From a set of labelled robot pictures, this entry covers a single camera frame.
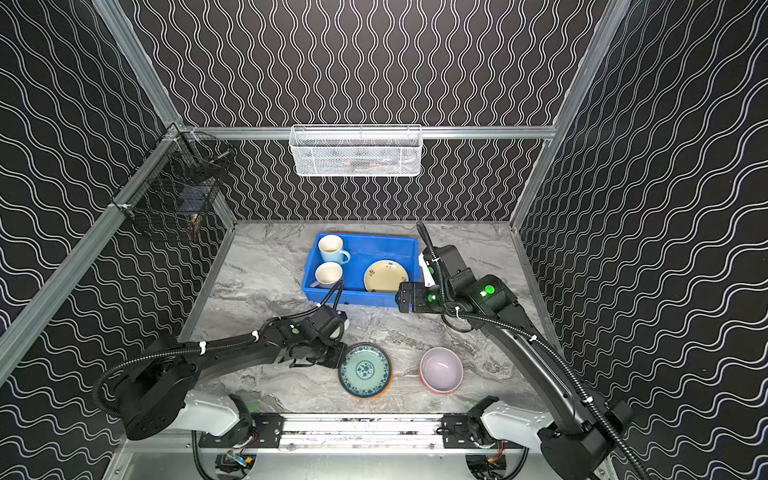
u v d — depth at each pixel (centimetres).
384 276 101
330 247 101
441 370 81
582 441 36
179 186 97
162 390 43
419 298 62
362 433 75
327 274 99
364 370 84
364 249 110
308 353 65
